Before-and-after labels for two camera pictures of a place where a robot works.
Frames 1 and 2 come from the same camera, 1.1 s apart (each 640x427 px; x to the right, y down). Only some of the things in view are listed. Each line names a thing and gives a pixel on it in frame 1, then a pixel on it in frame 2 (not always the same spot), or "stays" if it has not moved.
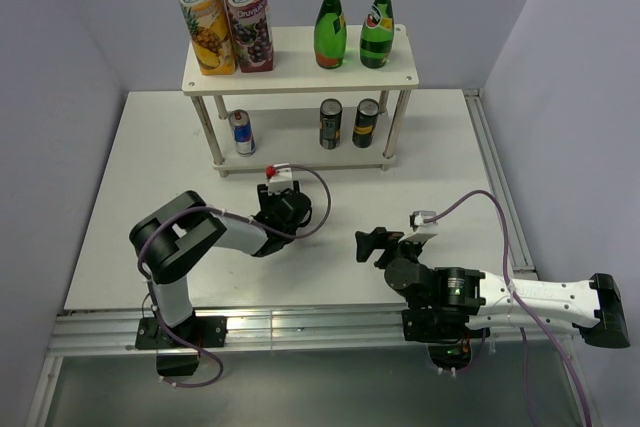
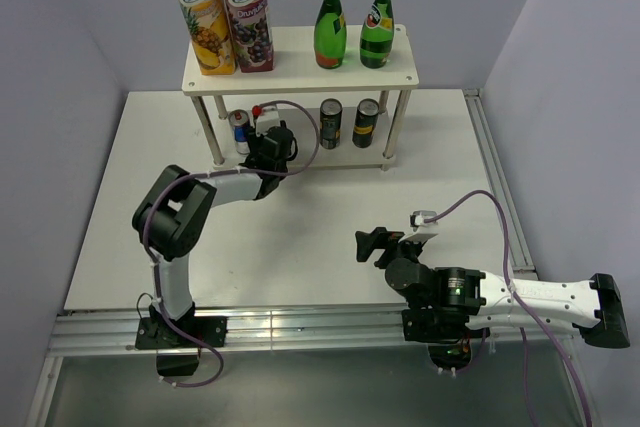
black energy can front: (365, 122) stays
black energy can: (330, 112) stays
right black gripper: (380, 238) stays
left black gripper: (265, 198) -> (253, 141)
